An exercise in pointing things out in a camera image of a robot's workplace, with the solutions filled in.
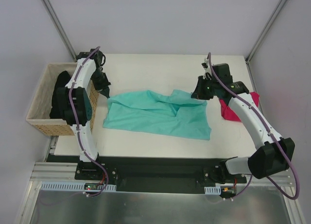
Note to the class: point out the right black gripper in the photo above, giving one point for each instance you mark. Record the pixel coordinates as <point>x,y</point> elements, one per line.
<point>198,88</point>

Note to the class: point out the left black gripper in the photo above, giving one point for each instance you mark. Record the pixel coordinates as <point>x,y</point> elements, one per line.
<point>102,86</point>

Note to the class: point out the teal t shirt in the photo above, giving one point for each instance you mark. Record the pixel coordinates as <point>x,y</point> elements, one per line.
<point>176,115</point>

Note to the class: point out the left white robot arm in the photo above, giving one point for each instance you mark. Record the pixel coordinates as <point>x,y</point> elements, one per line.
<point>76,109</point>

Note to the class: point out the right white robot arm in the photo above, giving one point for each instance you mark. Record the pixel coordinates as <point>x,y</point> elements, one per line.
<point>273,151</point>

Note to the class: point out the folded pink t shirt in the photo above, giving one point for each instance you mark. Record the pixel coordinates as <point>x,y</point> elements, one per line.
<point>228,114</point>

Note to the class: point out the wicker laundry basket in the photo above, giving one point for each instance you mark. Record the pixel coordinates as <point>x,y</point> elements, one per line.
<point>39,112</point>

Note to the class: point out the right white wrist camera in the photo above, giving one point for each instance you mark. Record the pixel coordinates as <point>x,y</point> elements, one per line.
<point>207,71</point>

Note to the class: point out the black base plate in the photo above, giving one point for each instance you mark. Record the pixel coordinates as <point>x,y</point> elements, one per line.
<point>157,175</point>

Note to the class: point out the right slotted cable duct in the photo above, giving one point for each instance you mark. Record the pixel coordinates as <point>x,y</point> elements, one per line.
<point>215,190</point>

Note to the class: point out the slotted cable duct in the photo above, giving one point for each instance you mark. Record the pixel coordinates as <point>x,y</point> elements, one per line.
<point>77,186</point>
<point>215,190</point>

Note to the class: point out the aluminium rail frame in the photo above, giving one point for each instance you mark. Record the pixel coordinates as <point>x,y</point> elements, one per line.
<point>61,171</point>

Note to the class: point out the left slotted cable duct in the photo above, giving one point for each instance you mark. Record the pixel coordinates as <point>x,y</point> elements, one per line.
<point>77,186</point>

